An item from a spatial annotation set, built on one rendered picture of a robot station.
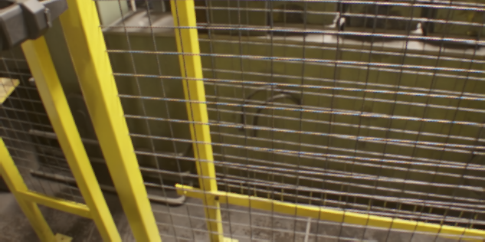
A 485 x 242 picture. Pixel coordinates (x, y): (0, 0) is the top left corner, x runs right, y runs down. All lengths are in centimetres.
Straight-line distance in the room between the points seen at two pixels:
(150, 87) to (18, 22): 139
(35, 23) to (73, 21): 15
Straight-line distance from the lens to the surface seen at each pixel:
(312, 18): 154
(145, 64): 182
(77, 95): 216
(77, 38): 70
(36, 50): 113
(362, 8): 152
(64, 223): 216
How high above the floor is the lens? 148
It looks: 33 degrees down
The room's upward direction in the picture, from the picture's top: 3 degrees counter-clockwise
